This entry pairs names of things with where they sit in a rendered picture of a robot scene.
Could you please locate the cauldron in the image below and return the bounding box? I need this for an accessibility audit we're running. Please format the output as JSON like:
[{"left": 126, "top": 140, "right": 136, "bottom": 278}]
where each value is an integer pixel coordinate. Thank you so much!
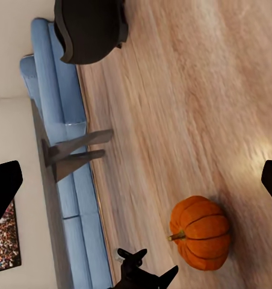
[{"left": 54, "top": 0, "right": 128, "bottom": 64}]

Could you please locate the pumpkin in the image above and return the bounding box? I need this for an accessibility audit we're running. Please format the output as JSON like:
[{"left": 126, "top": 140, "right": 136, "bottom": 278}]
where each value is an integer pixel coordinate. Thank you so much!
[{"left": 168, "top": 196, "right": 232, "bottom": 272}]

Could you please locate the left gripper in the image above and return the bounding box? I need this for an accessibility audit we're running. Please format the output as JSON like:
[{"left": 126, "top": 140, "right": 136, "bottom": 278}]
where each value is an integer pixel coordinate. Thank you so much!
[{"left": 113, "top": 249, "right": 178, "bottom": 289}]

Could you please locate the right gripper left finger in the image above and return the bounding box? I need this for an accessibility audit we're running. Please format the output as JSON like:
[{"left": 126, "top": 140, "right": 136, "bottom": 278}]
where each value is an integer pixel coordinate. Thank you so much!
[{"left": 0, "top": 160, "right": 23, "bottom": 219}]

